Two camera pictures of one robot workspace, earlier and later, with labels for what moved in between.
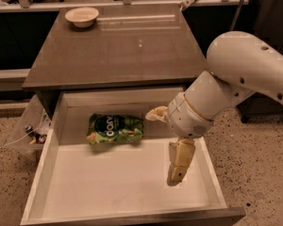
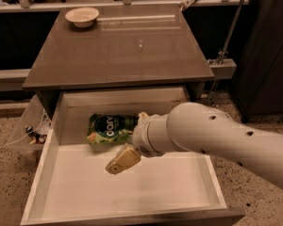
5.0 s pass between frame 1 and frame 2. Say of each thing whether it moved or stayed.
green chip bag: stayed
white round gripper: moved
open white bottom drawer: stayed
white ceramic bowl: stayed
